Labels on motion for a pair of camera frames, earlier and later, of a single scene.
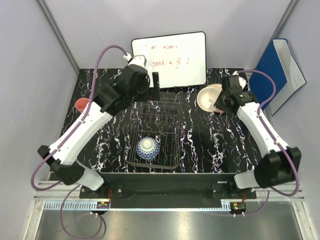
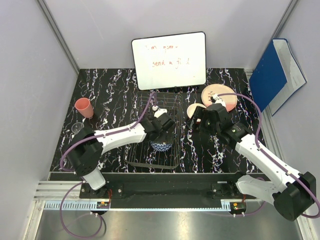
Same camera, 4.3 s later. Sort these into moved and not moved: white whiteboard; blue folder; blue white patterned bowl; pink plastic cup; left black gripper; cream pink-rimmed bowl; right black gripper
Moved: blue white patterned bowl; left black gripper; right black gripper; cream pink-rimmed bowl
Not moved: white whiteboard; pink plastic cup; blue folder
